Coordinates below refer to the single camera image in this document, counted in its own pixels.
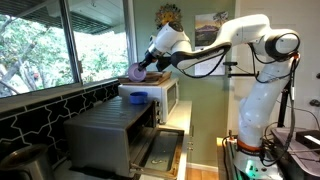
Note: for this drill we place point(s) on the brown wooden dish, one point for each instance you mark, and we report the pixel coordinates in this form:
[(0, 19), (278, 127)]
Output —
[(154, 74)]

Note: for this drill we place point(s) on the window frame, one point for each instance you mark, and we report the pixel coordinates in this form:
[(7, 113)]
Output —
[(71, 43)]

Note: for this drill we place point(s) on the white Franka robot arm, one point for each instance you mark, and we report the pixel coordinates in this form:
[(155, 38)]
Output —
[(260, 100)]

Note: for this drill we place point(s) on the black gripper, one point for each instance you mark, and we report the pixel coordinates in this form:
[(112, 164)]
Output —
[(149, 61)]

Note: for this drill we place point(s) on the colourful sun wall ornament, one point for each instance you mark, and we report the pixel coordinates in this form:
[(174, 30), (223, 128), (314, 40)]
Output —
[(165, 13)]

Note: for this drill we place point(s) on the landscape wall calendar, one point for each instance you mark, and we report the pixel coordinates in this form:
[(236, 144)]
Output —
[(208, 30)]

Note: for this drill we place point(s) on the wall power outlet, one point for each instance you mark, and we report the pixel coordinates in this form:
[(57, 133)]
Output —
[(315, 102)]

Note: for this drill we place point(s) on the wooden serving tray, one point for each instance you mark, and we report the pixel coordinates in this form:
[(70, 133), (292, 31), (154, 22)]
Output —
[(156, 79)]

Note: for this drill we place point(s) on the black camera stand pole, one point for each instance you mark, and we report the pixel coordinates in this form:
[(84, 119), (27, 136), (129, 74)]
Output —
[(283, 110)]

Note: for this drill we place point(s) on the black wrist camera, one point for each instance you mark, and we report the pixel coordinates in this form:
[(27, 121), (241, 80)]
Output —
[(164, 63)]

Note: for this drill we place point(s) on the purple plate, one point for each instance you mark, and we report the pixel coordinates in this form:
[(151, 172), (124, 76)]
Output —
[(135, 74)]

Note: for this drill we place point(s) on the silver toaster oven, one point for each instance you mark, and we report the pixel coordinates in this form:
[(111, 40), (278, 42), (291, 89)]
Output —
[(100, 133)]

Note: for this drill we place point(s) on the glass toaster oven door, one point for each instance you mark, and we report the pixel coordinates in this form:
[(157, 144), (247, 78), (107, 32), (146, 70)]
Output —
[(163, 153)]

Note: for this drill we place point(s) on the steel cooking pot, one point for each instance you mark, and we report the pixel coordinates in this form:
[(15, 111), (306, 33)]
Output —
[(26, 163)]

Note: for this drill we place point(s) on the dark blue bowl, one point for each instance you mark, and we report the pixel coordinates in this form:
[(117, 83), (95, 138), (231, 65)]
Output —
[(138, 98)]

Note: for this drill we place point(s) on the black electronics box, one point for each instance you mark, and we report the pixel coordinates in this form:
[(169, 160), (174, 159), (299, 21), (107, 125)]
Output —
[(308, 138)]

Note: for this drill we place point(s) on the white microwave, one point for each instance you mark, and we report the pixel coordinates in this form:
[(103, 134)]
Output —
[(150, 91)]

